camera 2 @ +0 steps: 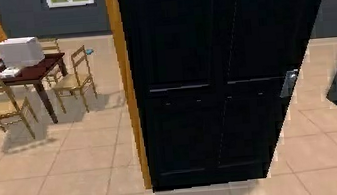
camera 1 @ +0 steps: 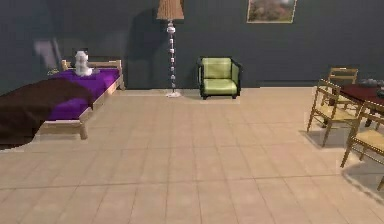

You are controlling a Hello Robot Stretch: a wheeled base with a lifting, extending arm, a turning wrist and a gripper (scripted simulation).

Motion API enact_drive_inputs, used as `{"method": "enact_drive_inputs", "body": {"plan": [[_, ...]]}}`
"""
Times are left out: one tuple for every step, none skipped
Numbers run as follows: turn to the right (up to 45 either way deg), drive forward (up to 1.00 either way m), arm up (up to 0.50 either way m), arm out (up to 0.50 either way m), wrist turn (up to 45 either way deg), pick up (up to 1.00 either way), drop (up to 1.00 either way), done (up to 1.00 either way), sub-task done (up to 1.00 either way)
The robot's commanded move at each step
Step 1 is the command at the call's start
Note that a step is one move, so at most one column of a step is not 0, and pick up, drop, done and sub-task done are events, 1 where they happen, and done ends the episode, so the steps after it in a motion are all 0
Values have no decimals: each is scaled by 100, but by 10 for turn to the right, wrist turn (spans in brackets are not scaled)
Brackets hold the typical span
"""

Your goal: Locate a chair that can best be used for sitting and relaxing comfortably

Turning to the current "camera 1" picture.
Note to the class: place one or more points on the floor lamp with brown shade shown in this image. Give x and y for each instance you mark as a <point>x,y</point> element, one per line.
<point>170,10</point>

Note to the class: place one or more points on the wooden bed with purple mattress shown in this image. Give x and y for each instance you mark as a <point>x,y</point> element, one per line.
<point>85,90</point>

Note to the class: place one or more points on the framed landscape picture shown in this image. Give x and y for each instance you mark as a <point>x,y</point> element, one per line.
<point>270,10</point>

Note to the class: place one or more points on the dark brown blanket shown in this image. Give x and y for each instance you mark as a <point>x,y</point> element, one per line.
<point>30,106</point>

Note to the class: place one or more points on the green armchair with black frame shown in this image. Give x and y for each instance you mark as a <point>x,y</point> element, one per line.
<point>218,77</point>

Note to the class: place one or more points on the white plush toy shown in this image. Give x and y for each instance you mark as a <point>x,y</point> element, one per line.
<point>81,64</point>

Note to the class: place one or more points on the dark red dining table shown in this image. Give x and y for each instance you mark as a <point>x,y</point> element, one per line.
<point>361,93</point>

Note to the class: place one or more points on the wooden dining chair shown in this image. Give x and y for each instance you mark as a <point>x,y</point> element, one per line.
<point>330,110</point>
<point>343,75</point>
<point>366,136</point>

